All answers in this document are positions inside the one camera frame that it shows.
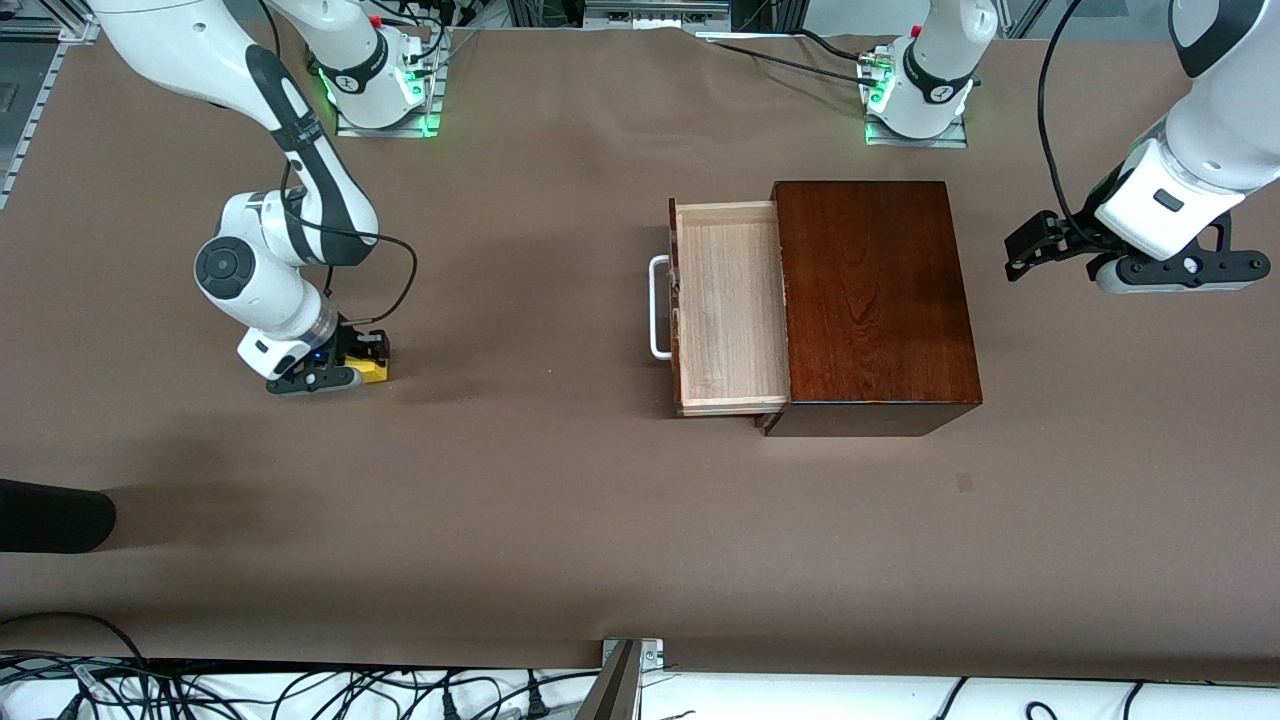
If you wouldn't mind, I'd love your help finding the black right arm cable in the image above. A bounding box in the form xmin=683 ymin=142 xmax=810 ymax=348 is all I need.
xmin=282 ymin=160 xmax=419 ymax=330

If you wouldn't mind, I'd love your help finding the aluminium right arm base plate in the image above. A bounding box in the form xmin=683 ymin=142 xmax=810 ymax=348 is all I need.
xmin=334 ymin=28 xmax=444 ymax=140

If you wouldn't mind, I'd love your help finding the aluminium frame structure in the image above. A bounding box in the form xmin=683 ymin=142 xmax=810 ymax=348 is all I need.
xmin=505 ymin=0 xmax=803 ymax=32

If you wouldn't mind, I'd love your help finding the wooden drawer with white handle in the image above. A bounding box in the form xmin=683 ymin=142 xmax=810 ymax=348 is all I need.
xmin=648 ymin=197 xmax=792 ymax=420

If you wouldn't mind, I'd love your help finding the dark brown wooden cabinet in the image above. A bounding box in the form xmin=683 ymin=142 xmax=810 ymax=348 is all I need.
xmin=755 ymin=181 xmax=985 ymax=439

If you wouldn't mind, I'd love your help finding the black cylinder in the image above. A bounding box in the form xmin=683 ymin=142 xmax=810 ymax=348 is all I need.
xmin=0 ymin=478 xmax=118 ymax=555

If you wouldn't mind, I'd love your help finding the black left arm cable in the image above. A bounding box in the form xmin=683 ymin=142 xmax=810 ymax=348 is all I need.
xmin=1036 ymin=0 xmax=1102 ymax=252

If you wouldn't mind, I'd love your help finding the black looped cable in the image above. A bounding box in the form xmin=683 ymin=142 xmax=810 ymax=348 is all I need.
xmin=0 ymin=611 xmax=152 ymax=691

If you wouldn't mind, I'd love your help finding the aluminium side rail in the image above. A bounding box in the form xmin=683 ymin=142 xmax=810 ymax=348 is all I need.
xmin=0 ymin=14 xmax=102 ymax=212

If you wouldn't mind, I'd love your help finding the brown table cover sheet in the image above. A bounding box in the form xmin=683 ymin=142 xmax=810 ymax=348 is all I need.
xmin=0 ymin=24 xmax=1280 ymax=674

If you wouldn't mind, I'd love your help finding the aluminium left arm base plate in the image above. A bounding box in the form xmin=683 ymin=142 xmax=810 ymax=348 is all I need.
xmin=864 ymin=112 xmax=970 ymax=150

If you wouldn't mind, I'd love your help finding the dark metal post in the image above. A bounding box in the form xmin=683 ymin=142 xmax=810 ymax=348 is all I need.
xmin=572 ymin=640 xmax=644 ymax=720

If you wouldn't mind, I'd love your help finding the aluminium corner bracket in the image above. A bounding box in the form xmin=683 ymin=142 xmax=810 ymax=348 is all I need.
xmin=601 ymin=637 xmax=666 ymax=674

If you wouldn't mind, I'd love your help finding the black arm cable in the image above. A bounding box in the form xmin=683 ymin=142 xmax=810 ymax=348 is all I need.
xmin=282 ymin=160 xmax=419 ymax=330
xmin=1036 ymin=0 xmax=1102 ymax=252

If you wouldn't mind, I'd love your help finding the thin black cable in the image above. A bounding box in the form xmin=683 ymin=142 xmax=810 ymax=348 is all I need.
xmin=780 ymin=27 xmax=873 ymax=62
xmin=703 ymin=38 xmax=883 ymax=84

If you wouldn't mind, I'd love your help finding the black cable tangle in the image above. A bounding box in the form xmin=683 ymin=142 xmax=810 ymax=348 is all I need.
xmin=0 ymin=655 xmax=603 ymax=720

